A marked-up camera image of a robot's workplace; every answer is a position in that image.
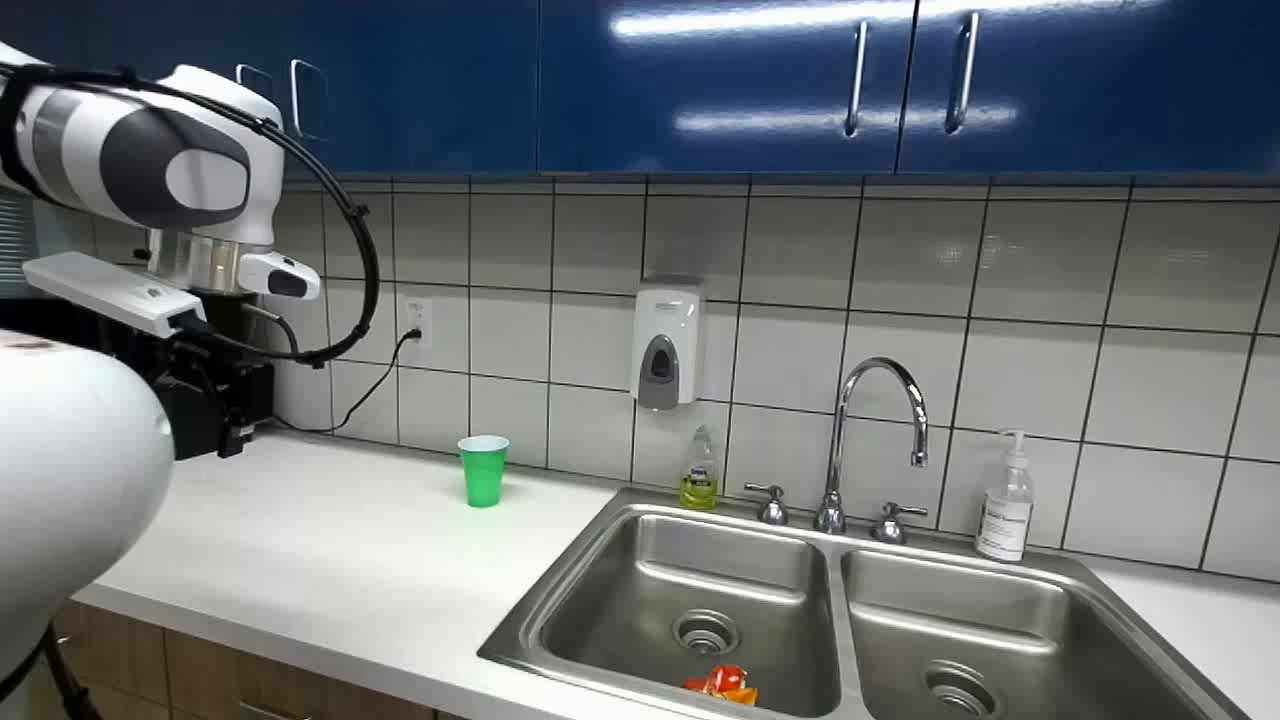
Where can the chrome faucet handle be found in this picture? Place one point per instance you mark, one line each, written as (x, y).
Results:
(772, 507)
(892, 527)

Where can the right chrome faucet handle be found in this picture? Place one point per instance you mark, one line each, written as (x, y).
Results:
(892, 527)

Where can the clear pump soap bottle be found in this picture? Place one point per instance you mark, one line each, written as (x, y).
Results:
(1011, 511)

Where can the chrome gooseneck faucet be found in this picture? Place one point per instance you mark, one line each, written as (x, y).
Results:
(865, 459)

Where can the white wall soap dispenser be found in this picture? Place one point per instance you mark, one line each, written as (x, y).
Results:
(664, 340)

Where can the yellow dish soap bottle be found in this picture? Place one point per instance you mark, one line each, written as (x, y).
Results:
(701, 477)

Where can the green plastic cup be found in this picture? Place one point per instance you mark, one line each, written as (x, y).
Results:
(480, 460)

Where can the orange snack packet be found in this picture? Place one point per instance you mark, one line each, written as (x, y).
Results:
(725, 680)

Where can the stainless steel double sink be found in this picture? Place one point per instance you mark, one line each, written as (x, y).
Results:
(655, 602)

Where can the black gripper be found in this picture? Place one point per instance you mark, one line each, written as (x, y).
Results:
(215, 396)

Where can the white wall outlet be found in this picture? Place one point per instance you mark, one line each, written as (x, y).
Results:
(417, 326)

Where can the wooden lower cabinets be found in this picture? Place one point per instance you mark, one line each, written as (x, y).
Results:
(155, 675)

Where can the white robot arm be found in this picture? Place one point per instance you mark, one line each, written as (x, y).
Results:
(84, 445)

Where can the left chrome faucet handle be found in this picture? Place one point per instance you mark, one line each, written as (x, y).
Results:
(772, 507)

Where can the blue upper cabinets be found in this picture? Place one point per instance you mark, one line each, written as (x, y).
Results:
(799, 90)

